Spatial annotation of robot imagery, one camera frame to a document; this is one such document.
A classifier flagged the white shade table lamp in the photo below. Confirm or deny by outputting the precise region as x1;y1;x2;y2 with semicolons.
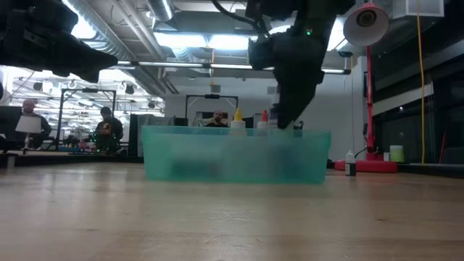
14;115;42;152

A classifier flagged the small black food coloring bottle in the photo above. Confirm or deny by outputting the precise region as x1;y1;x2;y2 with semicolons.
344;149;357;177

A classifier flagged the person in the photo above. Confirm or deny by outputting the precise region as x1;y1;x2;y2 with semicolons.
20;98;53;150
94;106;125;154
205;109;230;128

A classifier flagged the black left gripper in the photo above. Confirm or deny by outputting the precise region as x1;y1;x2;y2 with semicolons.
0;0;119;84

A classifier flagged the yellow cable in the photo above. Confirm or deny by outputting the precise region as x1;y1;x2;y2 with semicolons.
415;14;426;165

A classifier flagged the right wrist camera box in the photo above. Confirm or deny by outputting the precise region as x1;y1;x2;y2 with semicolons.
248;36;277;72

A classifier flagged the black monitor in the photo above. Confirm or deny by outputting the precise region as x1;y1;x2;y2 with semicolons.
0;105;23;143

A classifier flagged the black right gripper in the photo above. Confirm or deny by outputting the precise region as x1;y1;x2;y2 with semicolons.
273;21;336;130

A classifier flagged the long LED light bar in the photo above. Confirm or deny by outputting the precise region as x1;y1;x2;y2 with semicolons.
115;59;352;75

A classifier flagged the large red food coloring bottle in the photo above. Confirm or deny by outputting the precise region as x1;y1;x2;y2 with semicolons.
257;109;270;130

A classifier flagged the large yellow food coloring bottle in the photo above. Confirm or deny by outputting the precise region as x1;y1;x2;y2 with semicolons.
230;108;247;130

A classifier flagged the red desk lamp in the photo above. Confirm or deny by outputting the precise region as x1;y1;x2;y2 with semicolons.
333;1;399;174

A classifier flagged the green translucent plastic bin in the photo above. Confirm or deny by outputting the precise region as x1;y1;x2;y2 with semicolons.
141;125;332;185

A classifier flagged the pale green cylinder container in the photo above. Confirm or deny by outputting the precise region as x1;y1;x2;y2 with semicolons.
389;144;405;164

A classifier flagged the black background rig frame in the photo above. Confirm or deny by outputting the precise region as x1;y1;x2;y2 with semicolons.
57;88;117;152
185;94;239;128

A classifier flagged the black aluminium table frame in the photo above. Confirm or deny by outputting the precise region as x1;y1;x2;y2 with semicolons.
0;150;464;179

